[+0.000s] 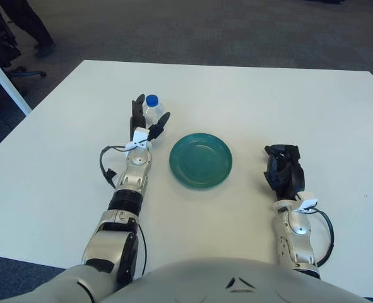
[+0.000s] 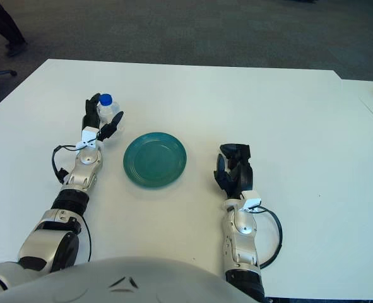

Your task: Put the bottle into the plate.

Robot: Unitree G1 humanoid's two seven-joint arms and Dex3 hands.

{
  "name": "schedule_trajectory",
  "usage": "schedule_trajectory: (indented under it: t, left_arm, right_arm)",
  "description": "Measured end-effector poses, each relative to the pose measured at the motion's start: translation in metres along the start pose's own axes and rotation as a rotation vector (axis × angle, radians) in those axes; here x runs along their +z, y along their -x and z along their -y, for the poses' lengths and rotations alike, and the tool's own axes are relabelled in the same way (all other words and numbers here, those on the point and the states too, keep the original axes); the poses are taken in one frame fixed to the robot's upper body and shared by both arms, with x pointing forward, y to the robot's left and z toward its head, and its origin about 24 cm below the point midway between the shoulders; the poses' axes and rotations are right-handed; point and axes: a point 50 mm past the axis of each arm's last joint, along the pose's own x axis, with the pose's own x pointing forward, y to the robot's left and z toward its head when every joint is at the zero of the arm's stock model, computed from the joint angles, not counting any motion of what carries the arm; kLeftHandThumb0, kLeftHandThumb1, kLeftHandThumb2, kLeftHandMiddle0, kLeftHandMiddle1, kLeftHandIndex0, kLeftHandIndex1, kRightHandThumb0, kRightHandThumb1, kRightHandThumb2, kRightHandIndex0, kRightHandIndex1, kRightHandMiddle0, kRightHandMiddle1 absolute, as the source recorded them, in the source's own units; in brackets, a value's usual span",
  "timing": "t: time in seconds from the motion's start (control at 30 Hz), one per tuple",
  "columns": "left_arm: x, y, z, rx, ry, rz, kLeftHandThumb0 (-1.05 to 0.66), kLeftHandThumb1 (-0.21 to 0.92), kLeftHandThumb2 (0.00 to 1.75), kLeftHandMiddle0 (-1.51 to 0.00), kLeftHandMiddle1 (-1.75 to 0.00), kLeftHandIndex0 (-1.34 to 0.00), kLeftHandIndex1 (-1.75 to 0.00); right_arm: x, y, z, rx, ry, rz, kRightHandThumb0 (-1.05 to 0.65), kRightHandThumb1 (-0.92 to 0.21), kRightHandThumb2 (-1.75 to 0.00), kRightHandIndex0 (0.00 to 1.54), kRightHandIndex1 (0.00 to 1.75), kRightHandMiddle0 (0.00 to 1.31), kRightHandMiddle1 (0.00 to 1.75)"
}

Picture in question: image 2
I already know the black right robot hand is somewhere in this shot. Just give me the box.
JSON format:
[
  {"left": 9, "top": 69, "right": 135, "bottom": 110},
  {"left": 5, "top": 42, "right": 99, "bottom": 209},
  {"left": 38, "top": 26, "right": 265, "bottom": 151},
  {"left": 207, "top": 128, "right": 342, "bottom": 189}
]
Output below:
[{"left": 213, "top": 143, "right": 254, "bottom": 200}]

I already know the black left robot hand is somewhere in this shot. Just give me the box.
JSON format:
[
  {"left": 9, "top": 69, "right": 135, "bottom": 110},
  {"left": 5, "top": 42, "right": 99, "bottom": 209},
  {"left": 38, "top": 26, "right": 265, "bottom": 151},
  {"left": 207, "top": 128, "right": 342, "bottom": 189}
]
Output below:
[{"left": 82, "top": 93, "right": 126, "bottom": 142}]

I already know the clear bottle with blue cap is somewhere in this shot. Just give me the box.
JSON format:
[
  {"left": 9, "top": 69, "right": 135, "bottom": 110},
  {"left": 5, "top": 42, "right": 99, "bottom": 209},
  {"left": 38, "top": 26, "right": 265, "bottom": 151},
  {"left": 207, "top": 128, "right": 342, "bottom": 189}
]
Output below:
[{"left": 96, "top": 93, "right": 124, "bottom": 133}]

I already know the teal green round plate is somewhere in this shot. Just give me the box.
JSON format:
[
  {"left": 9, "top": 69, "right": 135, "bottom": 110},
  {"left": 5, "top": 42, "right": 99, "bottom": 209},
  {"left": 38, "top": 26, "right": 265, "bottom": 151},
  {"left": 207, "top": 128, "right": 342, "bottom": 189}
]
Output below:
[{"left": 122, "top": 131, "right": 188, "bottom": 191}]

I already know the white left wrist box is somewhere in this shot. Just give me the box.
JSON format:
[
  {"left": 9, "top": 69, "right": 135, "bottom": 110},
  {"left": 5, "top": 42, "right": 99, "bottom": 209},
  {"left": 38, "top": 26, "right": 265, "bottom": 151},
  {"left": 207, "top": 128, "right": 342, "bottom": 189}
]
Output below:
[{"left": 81, "top": 126, "right": 100, "bottom": 149}]

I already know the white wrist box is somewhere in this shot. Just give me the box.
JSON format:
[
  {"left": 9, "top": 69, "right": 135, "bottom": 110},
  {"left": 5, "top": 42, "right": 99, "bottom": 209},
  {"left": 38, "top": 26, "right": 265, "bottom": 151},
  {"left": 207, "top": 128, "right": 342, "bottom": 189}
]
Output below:
[
  {"left": 242, "top": 189, "right": 263, "bottom": 212},
  {"left": 81, "top": 126, "right": 100, "bottom": 149}
]

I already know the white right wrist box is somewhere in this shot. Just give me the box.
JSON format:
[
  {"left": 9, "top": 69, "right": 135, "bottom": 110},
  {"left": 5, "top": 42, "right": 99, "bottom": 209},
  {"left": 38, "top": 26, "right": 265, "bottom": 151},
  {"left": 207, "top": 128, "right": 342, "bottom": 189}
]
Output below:
[{"left": 242, "top": 189, "right": 263, "bottom": 212}]

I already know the office chair with blue base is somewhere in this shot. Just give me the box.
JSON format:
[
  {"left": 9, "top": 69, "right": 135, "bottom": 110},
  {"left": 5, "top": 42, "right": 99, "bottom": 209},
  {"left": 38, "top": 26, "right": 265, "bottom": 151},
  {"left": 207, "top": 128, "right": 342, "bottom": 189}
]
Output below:
[{"left": 0, "top": 64, "right": 18, "bottom": 79}]

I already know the person in dark trousers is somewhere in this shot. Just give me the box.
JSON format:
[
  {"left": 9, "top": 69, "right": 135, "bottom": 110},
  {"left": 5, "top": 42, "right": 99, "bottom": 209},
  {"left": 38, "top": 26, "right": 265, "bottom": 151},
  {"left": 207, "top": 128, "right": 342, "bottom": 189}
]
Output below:
[{"left": 0, "top": 0, "right": 29, "bottom": 58}]

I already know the adjoining white table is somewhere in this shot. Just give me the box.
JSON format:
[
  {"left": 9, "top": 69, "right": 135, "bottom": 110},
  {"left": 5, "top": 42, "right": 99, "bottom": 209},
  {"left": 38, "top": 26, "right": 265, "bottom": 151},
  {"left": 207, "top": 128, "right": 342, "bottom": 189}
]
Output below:
[{"left": 340, "top": 78, "right": 373, "bottom": 131}]

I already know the grey robot torso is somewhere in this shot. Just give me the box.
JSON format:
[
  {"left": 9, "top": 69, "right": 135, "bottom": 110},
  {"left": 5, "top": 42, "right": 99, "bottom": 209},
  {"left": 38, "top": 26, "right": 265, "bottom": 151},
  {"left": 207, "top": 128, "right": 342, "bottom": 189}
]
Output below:
[{"left": 0, "top": 256, "right": 266, "bottom": 303}]

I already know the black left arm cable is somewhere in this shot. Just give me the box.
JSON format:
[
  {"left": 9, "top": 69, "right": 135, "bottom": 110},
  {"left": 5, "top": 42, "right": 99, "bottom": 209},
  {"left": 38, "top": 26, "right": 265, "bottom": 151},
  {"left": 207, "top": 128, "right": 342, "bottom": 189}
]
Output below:
[{"left": 50, "top": 143, "right": 93, "bottom": 263}]

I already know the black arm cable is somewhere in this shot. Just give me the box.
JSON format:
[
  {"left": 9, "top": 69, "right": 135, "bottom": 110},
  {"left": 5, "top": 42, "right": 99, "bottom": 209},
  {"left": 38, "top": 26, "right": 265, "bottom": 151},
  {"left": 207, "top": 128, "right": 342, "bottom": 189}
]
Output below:
[
  {"left": 251, "top": 205, "right": 283, "bottom": 270},
  {"left": 50, "top": 143, "right": 93, "bottom": 263}
]

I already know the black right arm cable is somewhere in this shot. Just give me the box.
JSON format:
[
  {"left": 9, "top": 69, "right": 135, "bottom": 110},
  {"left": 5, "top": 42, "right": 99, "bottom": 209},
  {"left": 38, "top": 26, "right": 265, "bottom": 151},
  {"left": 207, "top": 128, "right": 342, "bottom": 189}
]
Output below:
[{"left": 251, "top": 205, "right": 283, "bottom": 270}]

